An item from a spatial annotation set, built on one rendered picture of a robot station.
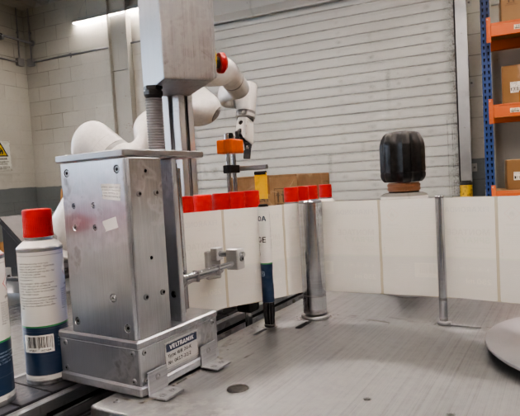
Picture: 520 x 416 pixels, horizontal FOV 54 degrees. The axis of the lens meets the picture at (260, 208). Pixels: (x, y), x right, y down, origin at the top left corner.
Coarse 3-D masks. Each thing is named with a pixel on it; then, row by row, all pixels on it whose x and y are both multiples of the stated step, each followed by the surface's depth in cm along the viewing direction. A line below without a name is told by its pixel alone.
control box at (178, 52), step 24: (144, 0) 95; (168, 0) 87; (192, 0) 88; (144, 24) 96; (168, 24) 87; (192, 24) 88; (144, 48) 98; (168, 48) 87; (192, 48) 89; (144, 72) 99; (168, 72) 87; (192, 72) 89; (216, 72) 91; (168, 96) 103
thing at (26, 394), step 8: (224, 312) 88; (232, 312) 88; (216, 320) 84; (24, 376) 62; (16, 384) 60; (24, 384) 60; (56, 384) 59; (64, 384) 59; (72, 384) 59; (16, 392) 58; (24, 392) 57; (32, 392) 57; (40, 392) 57; (48, 392) 57; (56, 392) 58; (16, 400) 55; (24, 400) 55; (32, 400) 55; (0, 408) 54; (8, 408) 53; (16, 408) 53
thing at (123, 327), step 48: (96, 192) 55; (144, 192) 54; (96, 240) 55; (144, 240) 54; (96, 288) 56; (144, 288) 54; (96, 336) 56; (144, 336) 54; (192, 336) 61; (96, 384) 57; (144, 384) 54
